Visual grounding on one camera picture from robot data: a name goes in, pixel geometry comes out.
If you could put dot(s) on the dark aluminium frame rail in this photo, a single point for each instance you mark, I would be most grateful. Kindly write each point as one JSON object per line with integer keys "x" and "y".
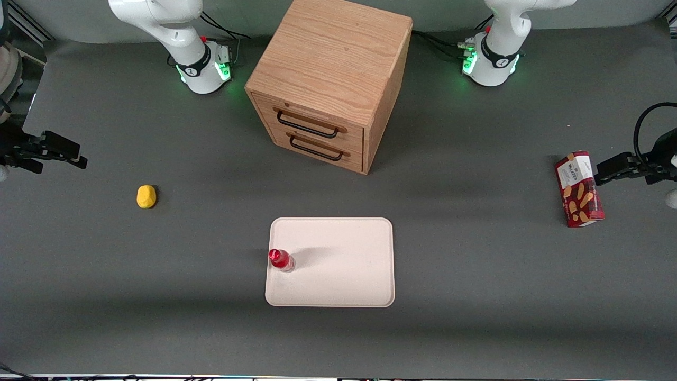
{"x": 29, "y": 24}
{"x": 673, "y": 20}

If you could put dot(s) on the beige round object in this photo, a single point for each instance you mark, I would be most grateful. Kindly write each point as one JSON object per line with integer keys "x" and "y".
{"x": 9, "y": 69}

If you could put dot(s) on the wooden drawer cabinet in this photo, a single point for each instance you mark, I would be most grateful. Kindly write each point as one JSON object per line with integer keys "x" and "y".
{"x": 328, "y": 53}

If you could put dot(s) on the red coke bottle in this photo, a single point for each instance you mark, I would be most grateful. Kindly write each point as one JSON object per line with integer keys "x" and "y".
{"x": 280, "y": 259}

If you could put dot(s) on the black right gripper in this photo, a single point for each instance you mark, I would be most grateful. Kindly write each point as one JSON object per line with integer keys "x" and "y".
{"x": 11, "y": 144}

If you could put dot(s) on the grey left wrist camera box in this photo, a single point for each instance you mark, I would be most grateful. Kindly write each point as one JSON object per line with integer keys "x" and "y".
{"x": 671, "y": 198}

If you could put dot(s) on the red tartan shortbread box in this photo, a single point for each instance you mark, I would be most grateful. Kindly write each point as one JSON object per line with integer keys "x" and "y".
{"x": 579, "y": 190}

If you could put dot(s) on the cream plastic tray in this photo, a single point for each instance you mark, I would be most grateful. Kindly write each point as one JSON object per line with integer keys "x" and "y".
{"x": 344, "y": 264}

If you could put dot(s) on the yellow lemon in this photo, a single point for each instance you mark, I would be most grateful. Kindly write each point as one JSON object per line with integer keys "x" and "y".
{"x": 146, "y": 197}

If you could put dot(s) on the wooden drawer front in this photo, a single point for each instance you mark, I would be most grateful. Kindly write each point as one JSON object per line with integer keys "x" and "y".
{"x": 353, "y": 159}
{"x": 351, "y": 138}

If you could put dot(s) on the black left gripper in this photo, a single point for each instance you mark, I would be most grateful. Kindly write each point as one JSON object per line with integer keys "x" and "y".
{"x": 661, "y": 153}

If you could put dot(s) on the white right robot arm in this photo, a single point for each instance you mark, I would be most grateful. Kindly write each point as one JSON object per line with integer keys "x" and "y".
{"x": 174, "y": 32}

